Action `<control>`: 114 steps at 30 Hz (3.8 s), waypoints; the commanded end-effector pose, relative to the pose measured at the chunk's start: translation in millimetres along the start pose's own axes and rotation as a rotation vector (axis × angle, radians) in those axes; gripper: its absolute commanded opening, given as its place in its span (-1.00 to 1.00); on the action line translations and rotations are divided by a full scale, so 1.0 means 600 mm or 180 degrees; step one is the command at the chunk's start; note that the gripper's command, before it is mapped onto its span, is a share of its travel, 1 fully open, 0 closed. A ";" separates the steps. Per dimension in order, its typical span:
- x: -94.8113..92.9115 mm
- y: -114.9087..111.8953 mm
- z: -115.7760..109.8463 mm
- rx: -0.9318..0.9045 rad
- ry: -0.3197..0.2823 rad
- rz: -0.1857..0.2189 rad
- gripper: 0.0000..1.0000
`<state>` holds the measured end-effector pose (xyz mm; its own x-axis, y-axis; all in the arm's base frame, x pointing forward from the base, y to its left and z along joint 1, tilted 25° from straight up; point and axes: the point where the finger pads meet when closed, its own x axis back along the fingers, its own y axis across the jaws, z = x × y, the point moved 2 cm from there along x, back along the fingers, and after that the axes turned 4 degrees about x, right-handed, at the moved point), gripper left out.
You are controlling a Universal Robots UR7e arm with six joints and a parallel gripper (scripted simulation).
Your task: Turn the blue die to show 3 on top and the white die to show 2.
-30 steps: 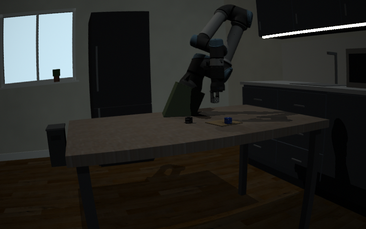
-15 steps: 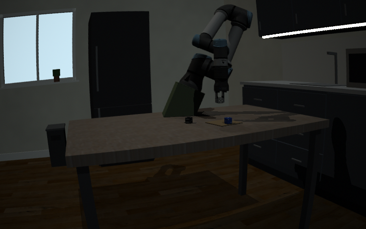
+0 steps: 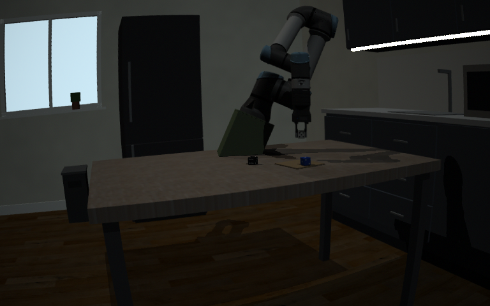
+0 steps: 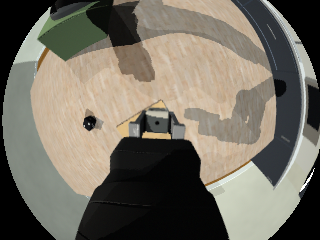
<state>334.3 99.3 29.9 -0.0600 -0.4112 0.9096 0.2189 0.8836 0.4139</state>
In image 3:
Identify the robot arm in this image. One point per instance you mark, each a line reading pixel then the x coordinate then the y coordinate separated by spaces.
pixel 271 87

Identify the tan flat mat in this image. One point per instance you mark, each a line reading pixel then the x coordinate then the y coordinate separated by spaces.
pixel 296 164

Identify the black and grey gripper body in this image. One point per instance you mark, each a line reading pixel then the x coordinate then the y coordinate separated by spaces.
pixel 301 100

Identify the blue die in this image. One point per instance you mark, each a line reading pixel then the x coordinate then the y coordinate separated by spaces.
pixel 305 161

